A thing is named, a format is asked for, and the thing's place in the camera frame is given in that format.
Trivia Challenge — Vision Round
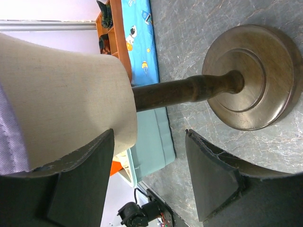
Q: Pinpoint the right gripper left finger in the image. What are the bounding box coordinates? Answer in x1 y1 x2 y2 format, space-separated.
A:
33 128 116 227

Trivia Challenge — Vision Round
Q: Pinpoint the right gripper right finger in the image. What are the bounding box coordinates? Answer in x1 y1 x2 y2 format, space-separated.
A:
185 130 288 222

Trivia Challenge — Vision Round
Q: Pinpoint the purple bucket hat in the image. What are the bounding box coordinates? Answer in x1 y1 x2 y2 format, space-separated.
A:
0 87 30 175

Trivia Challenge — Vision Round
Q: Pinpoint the teal plastic basket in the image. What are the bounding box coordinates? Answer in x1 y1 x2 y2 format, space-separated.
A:
115 107 176 187

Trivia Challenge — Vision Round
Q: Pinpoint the cream mannequin head stand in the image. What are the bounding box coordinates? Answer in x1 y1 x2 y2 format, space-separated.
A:
0 25 303 170

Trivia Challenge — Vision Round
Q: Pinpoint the wooden compartment tray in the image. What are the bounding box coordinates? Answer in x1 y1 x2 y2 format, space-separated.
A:
95 0 132 81

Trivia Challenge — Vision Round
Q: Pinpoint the blue printed cloth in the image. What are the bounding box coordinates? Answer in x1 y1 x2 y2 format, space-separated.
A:
121 0 159 86

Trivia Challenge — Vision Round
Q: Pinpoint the orange bucket hat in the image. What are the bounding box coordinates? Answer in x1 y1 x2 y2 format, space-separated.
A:
110 161 123 176

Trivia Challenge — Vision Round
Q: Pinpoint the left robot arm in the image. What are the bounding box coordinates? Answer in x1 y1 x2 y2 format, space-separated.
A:
117 200 162 227

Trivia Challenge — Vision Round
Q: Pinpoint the green patterned rolled tie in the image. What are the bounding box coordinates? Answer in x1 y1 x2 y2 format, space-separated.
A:
97 0 113 28

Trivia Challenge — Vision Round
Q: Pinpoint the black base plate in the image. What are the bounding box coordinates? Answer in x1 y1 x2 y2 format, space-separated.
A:
146 189 189 227

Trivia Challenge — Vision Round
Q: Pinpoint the left aluminium corner post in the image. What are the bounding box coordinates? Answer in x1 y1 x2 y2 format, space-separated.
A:
0 20 97 32

